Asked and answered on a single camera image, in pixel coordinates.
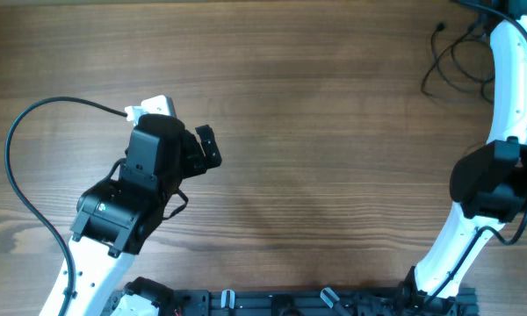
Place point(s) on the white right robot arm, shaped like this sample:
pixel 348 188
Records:
pixel 488 187

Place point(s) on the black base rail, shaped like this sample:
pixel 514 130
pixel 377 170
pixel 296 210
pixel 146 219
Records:
pixel 146 297

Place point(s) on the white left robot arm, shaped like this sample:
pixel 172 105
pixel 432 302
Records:
pixel 116 216

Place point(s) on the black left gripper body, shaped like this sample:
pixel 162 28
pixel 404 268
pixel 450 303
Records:
pixel 193 162

